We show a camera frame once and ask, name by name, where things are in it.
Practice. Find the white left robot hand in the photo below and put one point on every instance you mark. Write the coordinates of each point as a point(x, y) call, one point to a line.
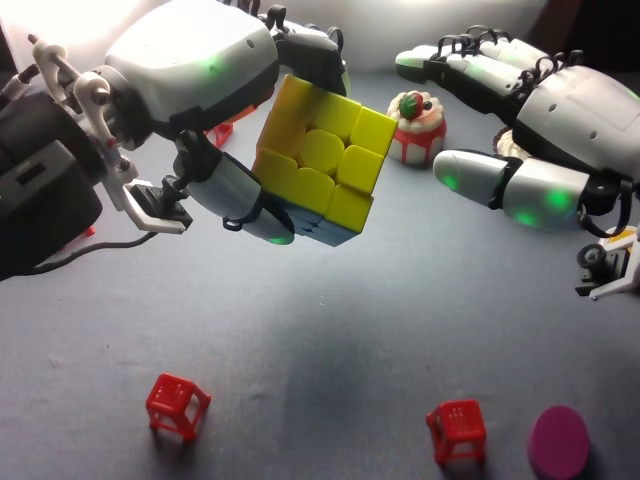
point(190, 65)

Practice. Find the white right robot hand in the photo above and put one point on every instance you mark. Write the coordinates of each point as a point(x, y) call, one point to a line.
point(575, 115)

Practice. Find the colourful puzzle cube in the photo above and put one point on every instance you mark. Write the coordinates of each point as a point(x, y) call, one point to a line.
point(320, 155)

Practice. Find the red toy stool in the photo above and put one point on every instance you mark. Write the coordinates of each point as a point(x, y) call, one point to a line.
point(90, 231)
point(176, 407)
point(457, 430)
point(222, 134)

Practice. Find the toy cupcake brown wrapper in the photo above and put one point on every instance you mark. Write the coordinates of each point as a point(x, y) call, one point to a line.
point(505, 147)

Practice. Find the toy strawberry cream cake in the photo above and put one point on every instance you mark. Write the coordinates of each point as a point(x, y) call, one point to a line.
point(417, 132)

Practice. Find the grey table cloth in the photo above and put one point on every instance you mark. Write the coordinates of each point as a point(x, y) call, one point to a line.
point(300, 325)

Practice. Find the pink round disc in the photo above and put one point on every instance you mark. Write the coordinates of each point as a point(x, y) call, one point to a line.
point(560, 440)

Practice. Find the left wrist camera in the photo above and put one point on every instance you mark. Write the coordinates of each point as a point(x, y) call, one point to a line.
point(155, 210)

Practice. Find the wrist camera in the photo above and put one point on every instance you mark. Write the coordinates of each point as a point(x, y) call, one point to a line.
point(155, 210)
point(605, 265)

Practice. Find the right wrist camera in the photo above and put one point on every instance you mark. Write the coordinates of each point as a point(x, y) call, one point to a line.
point(605, 265)

